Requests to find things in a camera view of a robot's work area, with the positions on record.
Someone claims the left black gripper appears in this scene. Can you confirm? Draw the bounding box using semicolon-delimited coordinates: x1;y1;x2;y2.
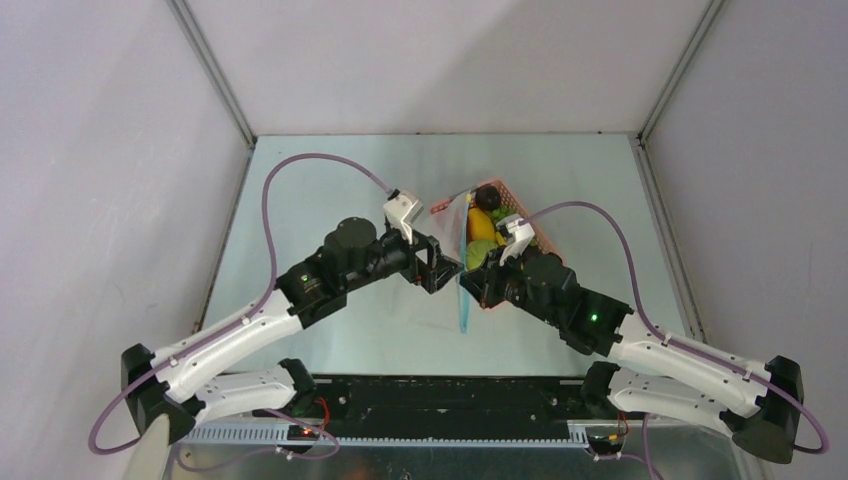
343;219;463;293

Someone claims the clear zip top bag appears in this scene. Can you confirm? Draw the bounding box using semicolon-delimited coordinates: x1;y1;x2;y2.
422;190;472;334

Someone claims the green cabbage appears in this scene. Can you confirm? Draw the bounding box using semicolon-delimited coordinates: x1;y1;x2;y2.
465;239;499;270

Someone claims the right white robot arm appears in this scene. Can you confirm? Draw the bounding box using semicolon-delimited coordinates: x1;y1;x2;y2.
460;252;803;464

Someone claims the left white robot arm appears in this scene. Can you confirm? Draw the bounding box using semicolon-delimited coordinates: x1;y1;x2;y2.
121;217;463;443

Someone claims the yellow bell pepper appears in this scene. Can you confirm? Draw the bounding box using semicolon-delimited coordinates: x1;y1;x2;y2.
467;207;496;242

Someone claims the green grapes bunch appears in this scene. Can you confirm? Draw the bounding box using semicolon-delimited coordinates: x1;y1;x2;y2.
488;205;517;224

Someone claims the dark round fruit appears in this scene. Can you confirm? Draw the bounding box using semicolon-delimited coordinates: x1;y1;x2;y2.
474;184;502;212

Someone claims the right circuit board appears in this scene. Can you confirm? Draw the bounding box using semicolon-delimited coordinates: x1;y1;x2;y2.
586;434;627;461

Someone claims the circuit board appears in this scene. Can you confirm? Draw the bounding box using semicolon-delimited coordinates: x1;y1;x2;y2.
586;434;627;461
286;424;323;442

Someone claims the left circuit board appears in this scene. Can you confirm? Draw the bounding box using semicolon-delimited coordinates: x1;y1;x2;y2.
286;424;323;442

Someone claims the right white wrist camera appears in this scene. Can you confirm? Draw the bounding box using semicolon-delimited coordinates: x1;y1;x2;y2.
496;214;535;266

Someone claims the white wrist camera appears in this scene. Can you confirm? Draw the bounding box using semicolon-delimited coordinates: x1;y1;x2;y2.
383;189;423;245
496;214;535;266

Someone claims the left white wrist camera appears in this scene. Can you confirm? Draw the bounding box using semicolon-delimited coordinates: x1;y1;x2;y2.
383;189;423;245

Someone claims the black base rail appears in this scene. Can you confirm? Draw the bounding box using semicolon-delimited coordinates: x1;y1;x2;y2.
251;374;637;442

